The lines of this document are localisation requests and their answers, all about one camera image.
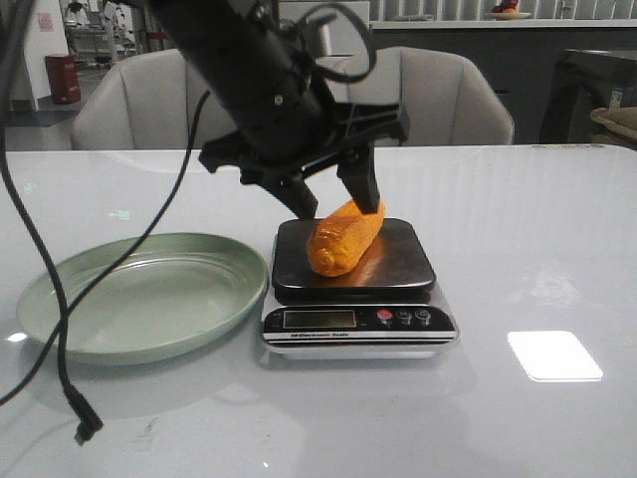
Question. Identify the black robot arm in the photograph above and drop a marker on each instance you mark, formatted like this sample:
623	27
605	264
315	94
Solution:
248	58

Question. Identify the red trash bin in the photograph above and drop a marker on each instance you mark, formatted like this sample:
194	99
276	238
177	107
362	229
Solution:
63	79

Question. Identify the dark side table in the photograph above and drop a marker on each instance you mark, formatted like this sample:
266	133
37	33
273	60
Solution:
583	81

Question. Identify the pink wall notice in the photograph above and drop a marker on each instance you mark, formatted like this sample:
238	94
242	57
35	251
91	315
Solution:
45	22

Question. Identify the right grey upholstered chair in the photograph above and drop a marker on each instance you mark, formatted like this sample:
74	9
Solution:
446	97

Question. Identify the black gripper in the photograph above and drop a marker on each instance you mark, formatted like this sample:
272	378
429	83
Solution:
296	139

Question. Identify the left grey upholstered chair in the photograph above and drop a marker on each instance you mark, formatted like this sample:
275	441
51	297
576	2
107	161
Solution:
144	102

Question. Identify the grey upholstered chair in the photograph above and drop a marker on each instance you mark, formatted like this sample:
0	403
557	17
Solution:
144	102
446	97

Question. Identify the orange corn cob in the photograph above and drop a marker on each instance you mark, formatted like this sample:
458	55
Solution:
339	240

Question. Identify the tan cushion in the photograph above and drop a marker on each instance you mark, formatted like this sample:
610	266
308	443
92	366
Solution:
614	126

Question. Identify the white cabinet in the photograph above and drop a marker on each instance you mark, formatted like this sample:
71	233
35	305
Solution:
337	38

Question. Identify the grey counter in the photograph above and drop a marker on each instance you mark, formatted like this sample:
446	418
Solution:
518	56

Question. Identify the fruit bowl on counter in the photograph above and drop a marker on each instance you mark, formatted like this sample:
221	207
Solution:
506	10

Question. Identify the black silver kitchen scale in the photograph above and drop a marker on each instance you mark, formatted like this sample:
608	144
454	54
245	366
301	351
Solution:
389	306

